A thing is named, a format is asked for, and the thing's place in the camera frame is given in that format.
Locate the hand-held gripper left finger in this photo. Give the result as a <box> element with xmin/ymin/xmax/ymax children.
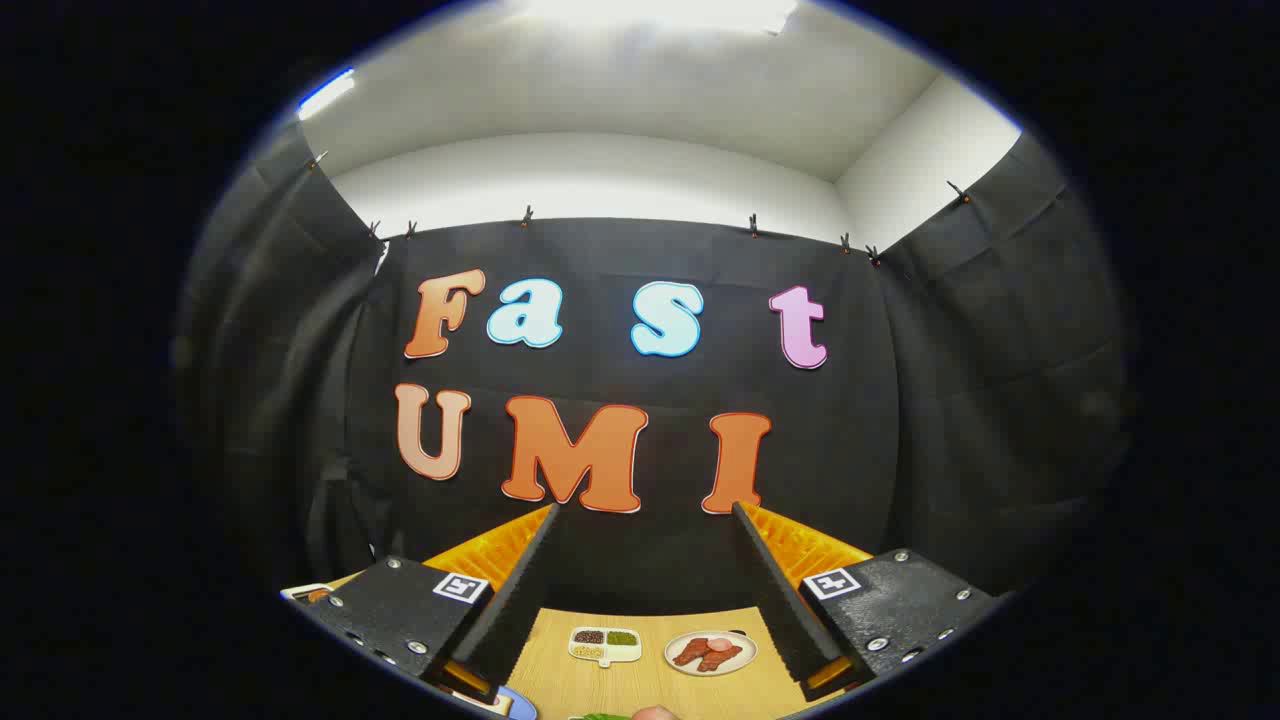
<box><xmin>292</xmin><ymin>503</ymin><xmax>561</xmax><ymax>703</ymax></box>

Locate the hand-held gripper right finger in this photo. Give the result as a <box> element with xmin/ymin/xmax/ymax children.
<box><xmin>731</xmin><ymin>501</ymin><xmax>1006</xmax><ymax>703</ymax></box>

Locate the white oval plate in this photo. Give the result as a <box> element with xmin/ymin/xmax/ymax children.
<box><xmin>664</xmin><ymin>629</ymin><xmax>759</xmax><ymax>678</ymax></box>

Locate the white divided dish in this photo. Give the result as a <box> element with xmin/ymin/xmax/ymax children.
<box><xmin>568</xmin><ymin>626</ymin><xmax>643</xmax><ymax>668</ymax></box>

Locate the row of black cloth clips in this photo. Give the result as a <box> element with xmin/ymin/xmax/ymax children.
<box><xmin>305</xmin><ymin>150</ymin><xmax>973</xmax><ymax>266</ymax></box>

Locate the ceiling light strip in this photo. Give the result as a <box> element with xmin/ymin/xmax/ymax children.
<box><xmin>298</xmin><ymin>67</ymin><xmax>357</xmax><ymax>121</ymax></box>

